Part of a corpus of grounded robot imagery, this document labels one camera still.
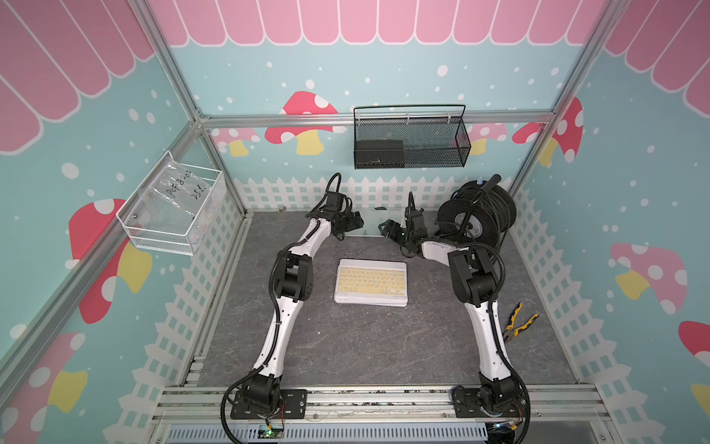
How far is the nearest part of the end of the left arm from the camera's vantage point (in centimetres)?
89

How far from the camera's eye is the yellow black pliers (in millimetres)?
868

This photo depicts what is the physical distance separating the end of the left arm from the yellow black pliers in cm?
61
